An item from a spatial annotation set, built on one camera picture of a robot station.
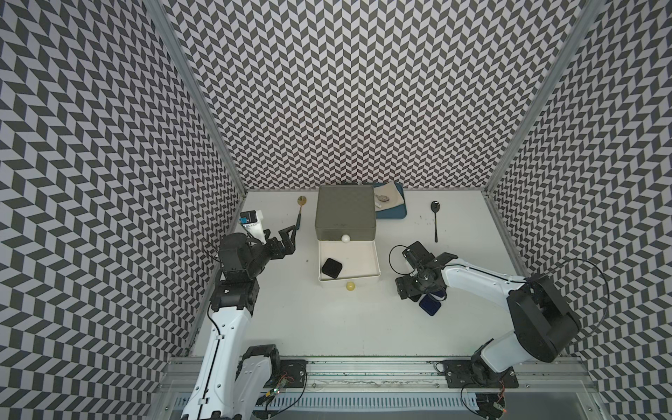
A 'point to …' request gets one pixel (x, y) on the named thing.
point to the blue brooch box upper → (438, 293)
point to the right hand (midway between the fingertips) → (412, 292)
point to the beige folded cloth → (389, 190)
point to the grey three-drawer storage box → (346, 225)
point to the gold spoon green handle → (301, 201)
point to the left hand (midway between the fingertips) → (283, 231)
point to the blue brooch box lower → (430, 305)
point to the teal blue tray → (396, 212)
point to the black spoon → (435, 207)
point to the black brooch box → (332, 268)
